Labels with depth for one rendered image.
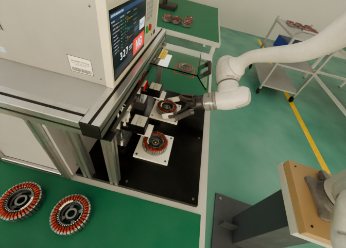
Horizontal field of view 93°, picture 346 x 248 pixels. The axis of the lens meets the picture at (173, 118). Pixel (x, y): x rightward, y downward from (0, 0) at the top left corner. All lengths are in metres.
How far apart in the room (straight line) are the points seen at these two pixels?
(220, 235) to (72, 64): 1.42
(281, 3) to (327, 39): 5.47
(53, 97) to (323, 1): 6.36
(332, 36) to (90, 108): 0.65
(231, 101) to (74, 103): 0.61
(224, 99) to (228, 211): 1.06
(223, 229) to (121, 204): 1.02
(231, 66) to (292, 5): 5.42
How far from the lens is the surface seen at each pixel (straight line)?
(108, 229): 0.67
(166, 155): 0.73
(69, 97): 0.47
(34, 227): 0.73
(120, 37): 0.47
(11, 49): 0.62
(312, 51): 0.67
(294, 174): 0.98
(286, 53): 0.70
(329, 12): 6.62
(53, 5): 0.46
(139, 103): 0.88
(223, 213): 1.58
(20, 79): 0.57
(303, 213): 0.90
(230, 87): 0.80
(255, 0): 5.92
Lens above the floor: 1.41
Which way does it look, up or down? 45 degrees down
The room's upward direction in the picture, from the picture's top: 15 degrees clockwise
